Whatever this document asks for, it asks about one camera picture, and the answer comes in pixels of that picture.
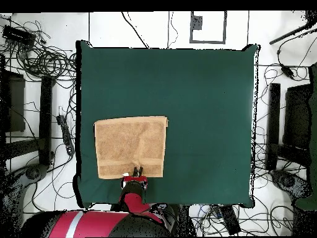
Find tan terry towel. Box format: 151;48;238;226
93;115;168;180

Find dark flat panel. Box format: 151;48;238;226
0;69;26;133
282;83;313;149

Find black flat box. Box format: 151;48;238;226
2;25;37;47

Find black power strip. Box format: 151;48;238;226
56;114;76;156
217;205;241;236

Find dark green table cloth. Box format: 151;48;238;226
74;40;261;210

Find black stand bar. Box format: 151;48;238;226
266;82;281;171
38;74;56;166

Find black power adapter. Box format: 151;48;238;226
280;64;295;80

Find black slanted rod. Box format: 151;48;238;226
269;11;317;46

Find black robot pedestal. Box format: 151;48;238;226
173;204;196;237

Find grey square frame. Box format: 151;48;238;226
189;11;228;45

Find tangled black cables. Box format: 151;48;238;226
0;19;77;82

